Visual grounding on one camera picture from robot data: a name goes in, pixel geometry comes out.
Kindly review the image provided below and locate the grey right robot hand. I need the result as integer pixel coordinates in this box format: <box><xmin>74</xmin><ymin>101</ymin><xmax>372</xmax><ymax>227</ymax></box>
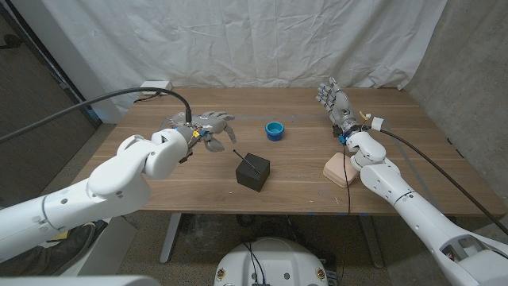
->
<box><xmin>316</xmin><ymin>77</ymin><xmax>360</xmax><ymax>138</ymax></box>

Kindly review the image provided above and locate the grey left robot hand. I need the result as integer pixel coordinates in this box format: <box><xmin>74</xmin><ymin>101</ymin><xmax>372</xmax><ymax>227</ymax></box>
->
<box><xmin>174</xmin><ymin>110</ymin><xmax>238</xmax><ymax>154</ymax></box>

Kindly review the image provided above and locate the black pen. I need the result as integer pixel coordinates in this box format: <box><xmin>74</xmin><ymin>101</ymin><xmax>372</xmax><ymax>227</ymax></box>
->
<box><xmin>232</xmin><ymin>149</ymin><xmax>262</xmax><ymax>175</ymax></box>

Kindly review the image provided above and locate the small blue bowl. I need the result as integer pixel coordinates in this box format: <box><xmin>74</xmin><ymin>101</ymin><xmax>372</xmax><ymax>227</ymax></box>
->
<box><xmin>264</xmin><ymin>121</ymin><xmax>286</xmax><ymax>142</ymax></box>

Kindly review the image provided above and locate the black cube box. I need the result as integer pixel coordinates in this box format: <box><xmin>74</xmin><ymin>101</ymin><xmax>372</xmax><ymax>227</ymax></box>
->
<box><xmin>235</xmin><ymin>152</ymin><xmax>271</xmax><ymax>193</ymax></box>

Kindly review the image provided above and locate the clear plastic cup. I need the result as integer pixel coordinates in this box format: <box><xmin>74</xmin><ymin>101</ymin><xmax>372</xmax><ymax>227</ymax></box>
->
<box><xmin>168</xmin><ymin>111</ymin><xmax>191</xmax><ymax>129</ymax></box>

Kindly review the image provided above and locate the pink foam pad stack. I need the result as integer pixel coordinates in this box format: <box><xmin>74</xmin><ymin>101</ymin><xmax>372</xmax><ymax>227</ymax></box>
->
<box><xmin>322</xmin><ymin>152</ymin><xmax>360</xmax><ymax>189</ymax></box>

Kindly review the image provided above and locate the white power strip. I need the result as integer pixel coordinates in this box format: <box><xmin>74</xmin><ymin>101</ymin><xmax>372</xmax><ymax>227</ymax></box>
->
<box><xmin>140</xmin><ymin>80</ymin><xmax>173</xmax><ymax>96</ymax></box>

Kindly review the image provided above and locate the white backdrop sheet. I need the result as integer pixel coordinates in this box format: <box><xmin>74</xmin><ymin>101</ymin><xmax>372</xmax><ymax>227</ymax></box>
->
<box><xmin>41</xmin><ymin>0</ymin><xmax>448</xmax><ymax>116</ymax></box>

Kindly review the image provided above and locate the grey table leg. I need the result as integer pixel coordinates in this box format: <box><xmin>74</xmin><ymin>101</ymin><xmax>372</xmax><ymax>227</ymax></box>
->
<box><xmin>160</xmin><ymin>213</ymin><xmax>183</xmax><ymax>265</ymax></box>
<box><xmin>359</xmin><ymin>214</ymin><xmax>385</xmax><ymax>269</ymax></box>

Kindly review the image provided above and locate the black yellow foot pedal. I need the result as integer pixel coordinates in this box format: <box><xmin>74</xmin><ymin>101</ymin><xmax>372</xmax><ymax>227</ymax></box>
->
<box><xmin>51</xmin><ymin>219</ymin><xmax>109</xmax><ymax>243</ymax></box>

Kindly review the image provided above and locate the white floor board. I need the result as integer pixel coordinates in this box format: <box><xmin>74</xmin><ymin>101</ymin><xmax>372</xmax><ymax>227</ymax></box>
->
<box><xmin>59</xmin><ymin>216</ymin><xmax>138</xmax><ymax>277</ymax></box>

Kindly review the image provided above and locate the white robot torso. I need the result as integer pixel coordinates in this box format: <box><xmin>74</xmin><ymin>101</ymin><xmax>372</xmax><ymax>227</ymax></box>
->
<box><xmin>214</xmin><ymin>237</ymin><xmax>329</xmax><ymax>286</ymax></box>

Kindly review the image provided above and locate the dark brown door panel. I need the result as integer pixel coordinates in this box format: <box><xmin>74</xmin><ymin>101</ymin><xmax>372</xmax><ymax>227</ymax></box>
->
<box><xmin>0</xmin><ymin>3</ymin><xmax>102</xmax><ymax>211</ymax></box>

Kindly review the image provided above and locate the black shoe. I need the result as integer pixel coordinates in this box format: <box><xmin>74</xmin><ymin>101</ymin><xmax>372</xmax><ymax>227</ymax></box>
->
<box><xmin>49</xmin><ymin>221</ymin><xmax>100</xmax><ymax>275</ymax></box>

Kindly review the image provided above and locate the dark trouser leg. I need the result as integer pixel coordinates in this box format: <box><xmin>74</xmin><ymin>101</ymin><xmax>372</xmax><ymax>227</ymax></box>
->
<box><xmin>0</xmin><ymin>245</ymin><xmax>56</xmax><ymax>277</ymax></box>

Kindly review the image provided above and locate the black power strip cord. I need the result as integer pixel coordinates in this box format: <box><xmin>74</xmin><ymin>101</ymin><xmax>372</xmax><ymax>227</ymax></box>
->
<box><xmin>133</xmin><ymin>93</ymin><xmax>160</xmax><ymax>104</ymax></box>

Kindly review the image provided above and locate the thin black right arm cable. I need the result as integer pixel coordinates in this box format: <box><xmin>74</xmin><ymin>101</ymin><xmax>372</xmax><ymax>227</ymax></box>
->
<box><xmin>340</xmin><ymin>143</ymin><xmax>352</xmax><ymax>285</ymax></box>

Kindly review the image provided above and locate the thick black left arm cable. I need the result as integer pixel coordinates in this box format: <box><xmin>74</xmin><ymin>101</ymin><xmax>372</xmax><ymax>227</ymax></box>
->
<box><xmin>0</xmin><ymin>87</ymin><xmax>194</xmax><ymax>144</ymax></box>

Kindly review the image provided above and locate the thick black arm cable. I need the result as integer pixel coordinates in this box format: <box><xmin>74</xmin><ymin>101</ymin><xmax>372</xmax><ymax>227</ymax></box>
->
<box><xmin>0</xmin><ymin>87</ymin><xmax>194</xmax><ymax>144</ymax></box>
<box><xmin>371</xmin><ymin>117</ymin><xmax>508</xmax><ymax>236</ymax></box>

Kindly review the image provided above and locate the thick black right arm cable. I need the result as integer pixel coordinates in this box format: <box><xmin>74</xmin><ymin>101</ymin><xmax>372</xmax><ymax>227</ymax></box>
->
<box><xmin>371</xmin><ymin>117</ymin><xmax>508</xmax><ymax>236</ymax></box>

